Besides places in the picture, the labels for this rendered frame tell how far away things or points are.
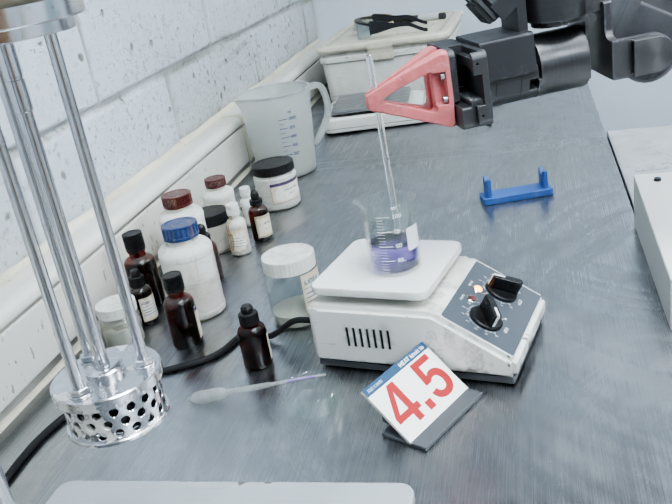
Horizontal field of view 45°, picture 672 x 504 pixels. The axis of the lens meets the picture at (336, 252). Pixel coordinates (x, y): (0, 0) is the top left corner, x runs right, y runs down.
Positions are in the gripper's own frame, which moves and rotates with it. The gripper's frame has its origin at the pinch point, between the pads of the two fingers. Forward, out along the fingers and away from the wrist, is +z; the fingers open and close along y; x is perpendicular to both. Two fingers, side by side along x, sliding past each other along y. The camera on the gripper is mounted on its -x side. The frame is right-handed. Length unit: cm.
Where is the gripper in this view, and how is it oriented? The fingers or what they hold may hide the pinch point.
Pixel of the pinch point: (375, 100)
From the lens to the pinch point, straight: 74.4
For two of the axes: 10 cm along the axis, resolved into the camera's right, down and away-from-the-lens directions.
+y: 1.7, 3.5, -9.2
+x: 1.8, 9.1, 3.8
